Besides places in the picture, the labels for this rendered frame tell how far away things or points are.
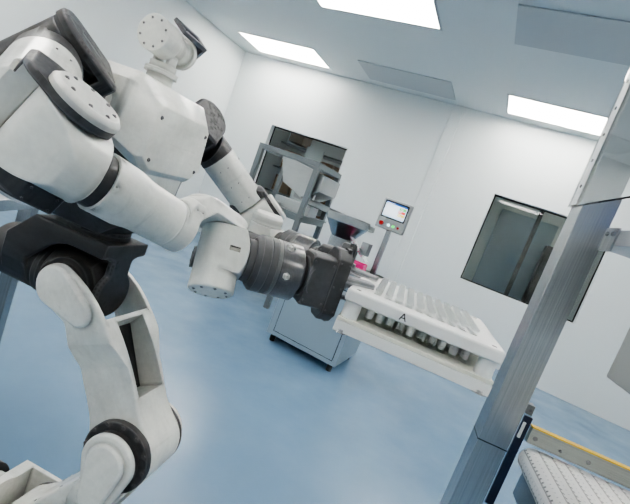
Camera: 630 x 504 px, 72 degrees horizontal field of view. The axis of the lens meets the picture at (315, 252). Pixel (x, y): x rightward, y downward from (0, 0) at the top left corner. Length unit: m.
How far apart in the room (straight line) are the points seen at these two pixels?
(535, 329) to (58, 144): 0.85
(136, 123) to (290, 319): 2.72
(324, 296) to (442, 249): 5.14
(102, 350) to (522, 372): 0.82
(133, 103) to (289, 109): 6.01
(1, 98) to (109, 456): 0.64
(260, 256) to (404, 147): 5.49
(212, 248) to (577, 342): 5.48
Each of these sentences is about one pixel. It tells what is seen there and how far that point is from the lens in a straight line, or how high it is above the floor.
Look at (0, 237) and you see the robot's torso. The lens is 1.10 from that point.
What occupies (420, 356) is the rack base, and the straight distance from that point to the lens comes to 0.68.
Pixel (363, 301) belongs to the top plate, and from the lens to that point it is 0.67.
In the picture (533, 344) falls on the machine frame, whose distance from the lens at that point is 0.97.
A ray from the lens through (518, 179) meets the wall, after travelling 5.86.
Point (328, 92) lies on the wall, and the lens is 6.62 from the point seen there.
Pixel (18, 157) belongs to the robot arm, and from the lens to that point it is 0.52.
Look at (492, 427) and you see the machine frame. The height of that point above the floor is 0.88.
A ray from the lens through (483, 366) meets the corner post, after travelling 0.69.
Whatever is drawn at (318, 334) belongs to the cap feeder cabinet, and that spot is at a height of 0.23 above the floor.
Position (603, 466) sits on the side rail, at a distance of 1.06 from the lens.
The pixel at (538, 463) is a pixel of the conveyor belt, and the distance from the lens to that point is 0.97.
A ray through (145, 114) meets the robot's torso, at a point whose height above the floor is 1.22.
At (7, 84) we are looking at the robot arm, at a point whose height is 1.19.
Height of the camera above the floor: 1.19
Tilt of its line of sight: 7 degrees down
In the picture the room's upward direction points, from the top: 21 degrees clockwise
